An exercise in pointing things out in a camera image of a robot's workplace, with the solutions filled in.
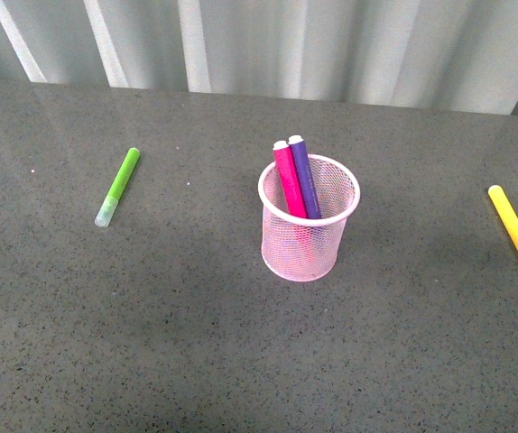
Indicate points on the pink marker pen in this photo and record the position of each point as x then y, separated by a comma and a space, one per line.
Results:
290, 183

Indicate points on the purple marker pen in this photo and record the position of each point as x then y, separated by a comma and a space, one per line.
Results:
305, 177

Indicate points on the pink mesh cup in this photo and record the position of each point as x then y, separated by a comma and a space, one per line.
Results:
299, 249

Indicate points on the green marker pen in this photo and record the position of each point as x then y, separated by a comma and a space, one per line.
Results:
117, 188

